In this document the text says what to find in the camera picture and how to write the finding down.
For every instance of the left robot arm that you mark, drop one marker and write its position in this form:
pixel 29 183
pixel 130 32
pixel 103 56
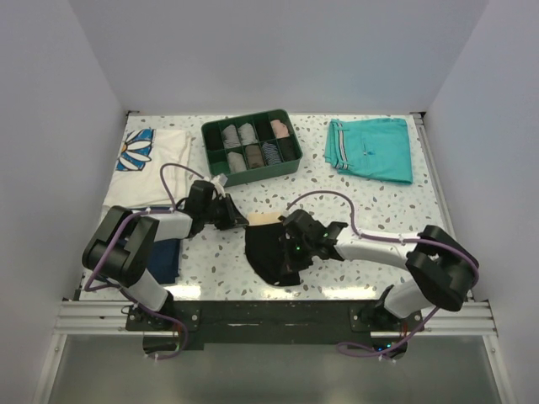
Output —
pixel 145 291

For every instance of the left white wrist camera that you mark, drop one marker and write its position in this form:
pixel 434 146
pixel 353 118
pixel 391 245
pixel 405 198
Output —
pixel 220 180

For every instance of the brown rolled sock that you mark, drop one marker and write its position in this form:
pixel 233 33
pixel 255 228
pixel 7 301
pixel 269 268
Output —
pixel 254 156

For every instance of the green divided organizer tray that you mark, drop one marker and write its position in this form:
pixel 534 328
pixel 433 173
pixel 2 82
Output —
pixel 216 153

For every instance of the striped rolled sock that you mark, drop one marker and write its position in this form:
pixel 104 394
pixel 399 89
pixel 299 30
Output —
pixel 271 153

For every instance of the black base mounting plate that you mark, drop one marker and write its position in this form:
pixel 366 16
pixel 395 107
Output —
pixel 319 322

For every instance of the pink rolled underwear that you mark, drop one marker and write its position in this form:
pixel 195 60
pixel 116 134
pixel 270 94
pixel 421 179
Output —
pixel 280 129

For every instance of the light grey rolled sock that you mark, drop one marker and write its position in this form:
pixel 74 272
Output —
pixel 247 135

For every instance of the black underwear beige waistband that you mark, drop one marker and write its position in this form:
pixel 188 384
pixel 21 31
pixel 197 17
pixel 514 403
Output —
pixel 265 252

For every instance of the navy blue garment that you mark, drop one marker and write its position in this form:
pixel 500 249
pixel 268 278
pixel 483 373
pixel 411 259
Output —
pixel 166 256

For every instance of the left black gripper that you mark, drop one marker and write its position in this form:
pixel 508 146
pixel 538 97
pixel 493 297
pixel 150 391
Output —
pixel 233 218

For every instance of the white daisy print shirt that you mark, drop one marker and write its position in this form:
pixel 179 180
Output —
pixel 139 180

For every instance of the teal folded shorts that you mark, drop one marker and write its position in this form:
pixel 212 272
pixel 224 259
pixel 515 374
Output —
pixel 376 149

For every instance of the black rolled sock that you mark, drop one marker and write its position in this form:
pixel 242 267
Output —
pixel 287 149

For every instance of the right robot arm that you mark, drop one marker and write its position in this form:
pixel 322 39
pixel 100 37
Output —
pixel 442 271

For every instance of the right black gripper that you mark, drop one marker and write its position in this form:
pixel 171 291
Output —
pixel 286 240

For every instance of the beige grey rolled sock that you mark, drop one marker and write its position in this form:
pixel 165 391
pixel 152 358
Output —
pixel 236 162

